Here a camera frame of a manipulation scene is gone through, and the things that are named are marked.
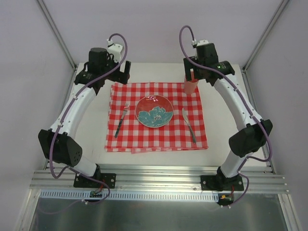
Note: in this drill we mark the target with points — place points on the aluminium frame post right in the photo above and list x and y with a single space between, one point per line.
268 29

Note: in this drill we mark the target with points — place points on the red white checkered cloth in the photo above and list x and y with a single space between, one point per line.
134 137

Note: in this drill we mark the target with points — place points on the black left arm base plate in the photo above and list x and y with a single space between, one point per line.
108 179

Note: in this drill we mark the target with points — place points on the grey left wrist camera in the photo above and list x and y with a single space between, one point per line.
114 49

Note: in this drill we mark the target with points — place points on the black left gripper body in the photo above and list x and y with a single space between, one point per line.
124 72

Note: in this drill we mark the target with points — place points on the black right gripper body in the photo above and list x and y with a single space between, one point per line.
192 70

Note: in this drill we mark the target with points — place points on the aluminium frame post left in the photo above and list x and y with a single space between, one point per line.
52 25

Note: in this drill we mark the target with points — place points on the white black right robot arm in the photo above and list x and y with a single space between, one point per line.
253 131

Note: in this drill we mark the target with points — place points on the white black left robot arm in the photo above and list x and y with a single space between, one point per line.
58 142

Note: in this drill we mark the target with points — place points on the fork with green handle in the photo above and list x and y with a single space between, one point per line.
125 110

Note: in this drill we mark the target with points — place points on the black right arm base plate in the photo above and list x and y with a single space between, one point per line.
214 183

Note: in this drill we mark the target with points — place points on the aluminium front rail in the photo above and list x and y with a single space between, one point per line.
165 179

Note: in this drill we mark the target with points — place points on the salmon pink plastic cup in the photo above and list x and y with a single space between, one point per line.
190 86

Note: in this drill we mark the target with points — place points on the red teal ceramic plate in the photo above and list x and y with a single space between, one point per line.
154 111

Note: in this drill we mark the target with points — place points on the white slotted cable duct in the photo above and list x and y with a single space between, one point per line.
131 196

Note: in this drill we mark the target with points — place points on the aluminium frame post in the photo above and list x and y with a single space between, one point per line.
52 25
268 29

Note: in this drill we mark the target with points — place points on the silver table knife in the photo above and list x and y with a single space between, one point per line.
185 117

